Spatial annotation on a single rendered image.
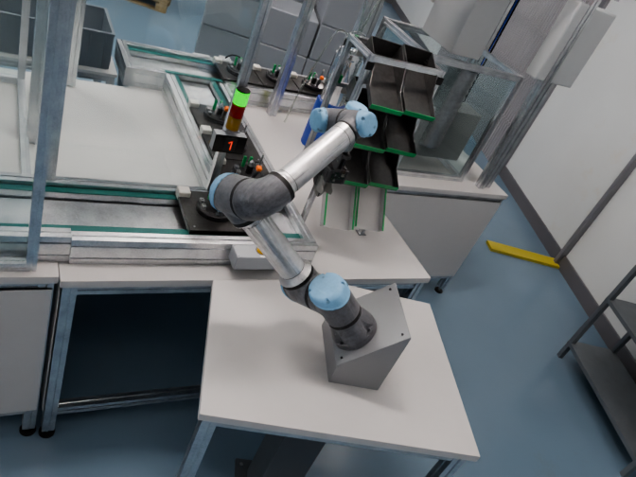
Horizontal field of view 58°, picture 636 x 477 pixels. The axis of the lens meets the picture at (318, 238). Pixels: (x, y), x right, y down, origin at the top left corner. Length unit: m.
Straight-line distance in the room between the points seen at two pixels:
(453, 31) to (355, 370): 1.89
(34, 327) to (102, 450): 0.70
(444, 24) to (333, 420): 2.13
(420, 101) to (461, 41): 0.91
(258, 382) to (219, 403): 0.15
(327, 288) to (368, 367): 0.30
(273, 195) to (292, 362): 0.62
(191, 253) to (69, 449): 0.98
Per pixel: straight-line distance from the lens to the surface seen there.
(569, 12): 3.38
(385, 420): 1.90
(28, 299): 2.03
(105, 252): 1.99
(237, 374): 1.80
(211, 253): 2.08
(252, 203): 1.51
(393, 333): 1.83
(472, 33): 3.15
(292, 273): 1.78
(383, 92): 2.18
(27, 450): 2.60
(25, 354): 2.22
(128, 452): 2.61
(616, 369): 4.38
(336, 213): 2.34
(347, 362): 1.84
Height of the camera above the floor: 2.21
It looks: 33 degrees down
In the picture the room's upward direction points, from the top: 24 degrees clockwise
